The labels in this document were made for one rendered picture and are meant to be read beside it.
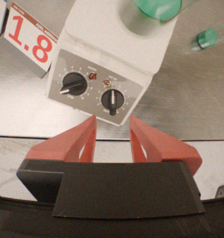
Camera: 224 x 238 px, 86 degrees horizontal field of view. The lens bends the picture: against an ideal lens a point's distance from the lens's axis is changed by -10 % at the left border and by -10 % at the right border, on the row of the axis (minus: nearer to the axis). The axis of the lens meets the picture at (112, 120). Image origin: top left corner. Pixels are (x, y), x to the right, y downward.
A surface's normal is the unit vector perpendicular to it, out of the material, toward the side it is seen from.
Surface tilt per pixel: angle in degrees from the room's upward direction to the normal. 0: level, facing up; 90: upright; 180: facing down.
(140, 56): 0
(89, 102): 30
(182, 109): 0
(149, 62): 0
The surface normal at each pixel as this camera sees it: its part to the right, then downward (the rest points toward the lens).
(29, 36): -0.22, 0.61
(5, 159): 0.23, 0.14
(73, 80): 0.02, 0.58
